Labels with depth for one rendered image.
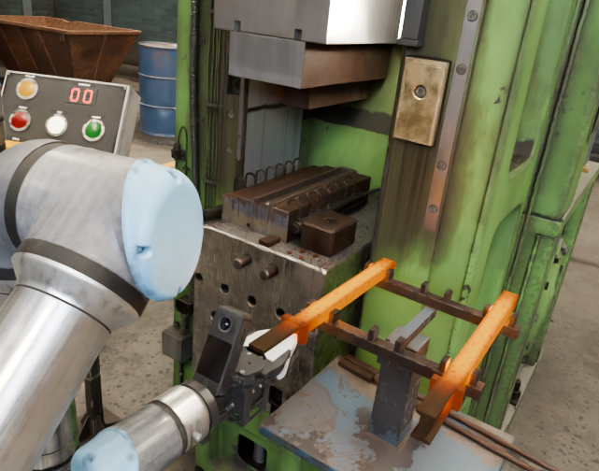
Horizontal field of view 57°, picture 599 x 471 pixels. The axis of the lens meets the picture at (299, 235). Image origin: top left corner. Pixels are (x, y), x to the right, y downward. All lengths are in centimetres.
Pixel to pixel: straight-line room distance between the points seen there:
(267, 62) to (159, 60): 463
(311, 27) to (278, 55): 10
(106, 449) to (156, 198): 31
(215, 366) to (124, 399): 154
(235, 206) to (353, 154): 49
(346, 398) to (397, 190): 47
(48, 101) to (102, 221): 114
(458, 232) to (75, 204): 93
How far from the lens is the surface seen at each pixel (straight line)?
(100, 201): 48
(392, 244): 132
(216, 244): 136
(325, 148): 175
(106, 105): 153
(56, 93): 160
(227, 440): 175
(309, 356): 131
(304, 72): 120
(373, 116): 166
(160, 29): 939
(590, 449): 248
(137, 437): 67
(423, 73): 121
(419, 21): 119
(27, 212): 53
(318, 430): 110
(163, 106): 592
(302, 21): 120
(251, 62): 128
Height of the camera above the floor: 144
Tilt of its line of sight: 23 degrees down
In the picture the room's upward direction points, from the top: 6 degrees clockwise
